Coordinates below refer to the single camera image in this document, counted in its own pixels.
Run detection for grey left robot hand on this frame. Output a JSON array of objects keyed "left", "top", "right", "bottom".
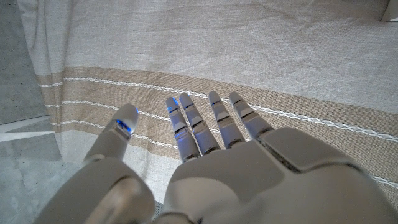
[{"left": 34, "top": 90, "right": 398, "bottom": 224}]

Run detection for beige striped curtain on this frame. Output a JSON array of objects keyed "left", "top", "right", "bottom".
[{"left": 17, "top": 0, "right": 398, "bottom": 206}]

